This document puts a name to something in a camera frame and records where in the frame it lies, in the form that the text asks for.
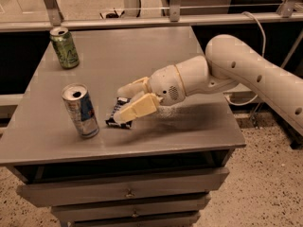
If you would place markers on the white rounded gripper body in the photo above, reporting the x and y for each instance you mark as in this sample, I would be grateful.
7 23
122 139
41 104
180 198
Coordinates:
165 83

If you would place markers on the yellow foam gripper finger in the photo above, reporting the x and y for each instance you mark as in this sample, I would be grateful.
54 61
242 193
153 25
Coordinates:
135 89
145 105

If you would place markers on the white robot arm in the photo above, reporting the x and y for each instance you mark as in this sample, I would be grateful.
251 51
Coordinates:
226 63

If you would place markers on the silver blue redbull can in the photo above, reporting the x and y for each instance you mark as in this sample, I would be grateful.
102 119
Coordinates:
79 106

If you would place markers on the green soda can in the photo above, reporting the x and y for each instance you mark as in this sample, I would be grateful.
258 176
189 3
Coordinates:
64 47

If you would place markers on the grey drawer cabinet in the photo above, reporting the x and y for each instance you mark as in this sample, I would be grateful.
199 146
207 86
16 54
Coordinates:
129 138

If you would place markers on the middle grey drawer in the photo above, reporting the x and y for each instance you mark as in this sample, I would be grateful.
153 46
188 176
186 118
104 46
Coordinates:
131 208

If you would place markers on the grey drawer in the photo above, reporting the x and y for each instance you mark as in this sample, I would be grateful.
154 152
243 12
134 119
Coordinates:
131 208
160 220
124 187

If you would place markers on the bottom grey drawer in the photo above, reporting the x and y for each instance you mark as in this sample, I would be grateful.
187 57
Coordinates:
160 220

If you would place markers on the top grey drawer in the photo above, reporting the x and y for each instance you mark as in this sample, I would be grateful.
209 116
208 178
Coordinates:
124 187

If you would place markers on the grey metal railing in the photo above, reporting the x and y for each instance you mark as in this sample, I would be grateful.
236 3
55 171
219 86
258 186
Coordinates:
37 15

